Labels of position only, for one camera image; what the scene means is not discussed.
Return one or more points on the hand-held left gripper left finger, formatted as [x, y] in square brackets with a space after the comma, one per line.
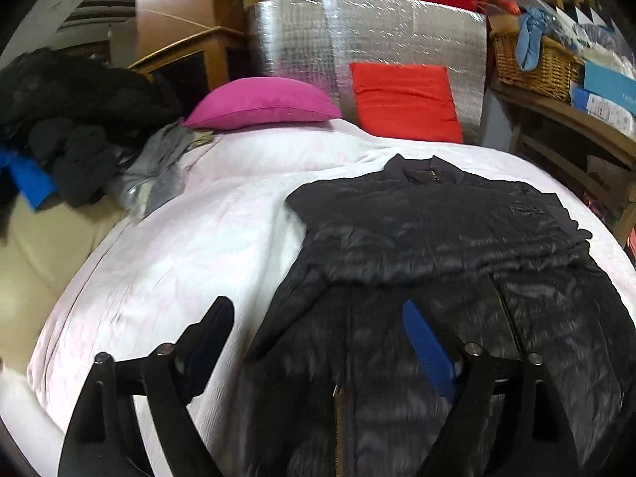
[208, 348]

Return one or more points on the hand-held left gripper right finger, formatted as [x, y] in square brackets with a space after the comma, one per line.
[427, 348]

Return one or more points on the black quilted jacket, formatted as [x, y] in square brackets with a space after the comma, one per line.
[447, 238]

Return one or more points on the white bed blanket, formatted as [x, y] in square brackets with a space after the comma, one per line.
[198, 233]

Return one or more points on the beige sofa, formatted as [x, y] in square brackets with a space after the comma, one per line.
[44, 268]

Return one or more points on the grey garment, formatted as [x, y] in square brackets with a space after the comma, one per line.
[159, 169]

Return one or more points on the blue garment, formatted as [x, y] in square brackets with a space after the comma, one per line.
[30, 179]

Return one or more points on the pink pillow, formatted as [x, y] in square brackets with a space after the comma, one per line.
[258, 104]

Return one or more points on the red pillow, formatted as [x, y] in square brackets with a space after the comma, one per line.
[402, 99]

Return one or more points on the wooden table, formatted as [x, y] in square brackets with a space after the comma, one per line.
[561, 114]

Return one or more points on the pile of black coats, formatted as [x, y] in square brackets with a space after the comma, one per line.
[74, 94]

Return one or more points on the white printed box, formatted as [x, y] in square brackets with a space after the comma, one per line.
[606, 112]

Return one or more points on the wicker basket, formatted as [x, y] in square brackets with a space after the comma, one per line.
[546, 69]

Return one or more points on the blue cloth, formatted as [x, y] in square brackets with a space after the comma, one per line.
[529, 44]

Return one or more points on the light blue box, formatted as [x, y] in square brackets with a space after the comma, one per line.
[611, 84]

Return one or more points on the silver foil insulation panel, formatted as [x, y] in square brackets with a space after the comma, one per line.
[372, 30]

